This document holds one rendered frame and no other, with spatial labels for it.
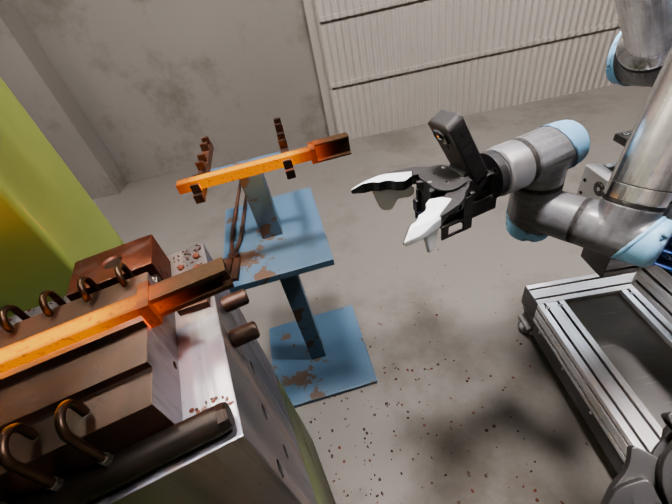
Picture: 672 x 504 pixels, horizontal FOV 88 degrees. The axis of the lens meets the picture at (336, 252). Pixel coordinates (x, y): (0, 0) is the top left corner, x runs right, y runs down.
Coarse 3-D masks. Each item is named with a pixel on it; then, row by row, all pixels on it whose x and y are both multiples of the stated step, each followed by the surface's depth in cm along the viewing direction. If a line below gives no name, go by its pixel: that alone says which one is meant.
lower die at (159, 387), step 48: (0, 336) 43; (96, 336) 39; (144, 336) 39; (0, 384) 37; (48, 384) 36; (96, 384) 35; (144, 384) 35; (0, 432) 34; (48, 432) 33; (96, 432) 32; (144, 432) 35; (0, 480) 31
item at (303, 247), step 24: (240, 216) 115; (288, 216) 110; (312, 216) 108; (264, 240) 103; (288, 240) 101; (312, 240) 99; (264, 264) 94; (288, 264) 93; (312, 264) 91; (240, 288) 91
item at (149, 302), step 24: (216, 264) 42; (144, 288) 41; (168, 288) 41; (192, 288) 42; (216, 288) 43; (96, 312) 40; (120, 312) 40; (144, 312) 39; (168, 312) 42; (48, 336) 39; (72, 336) 38; (0, 360) 37; (24, 360) 38
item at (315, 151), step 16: (320, 144) 78; (336, 144) 80; (256, 160) 80; (272, 160) 78; (304, 160) 80; (320, 160) 80; (192, 176) 80; (208, 176) 78; (224, 176) 78; (240, 176) 79
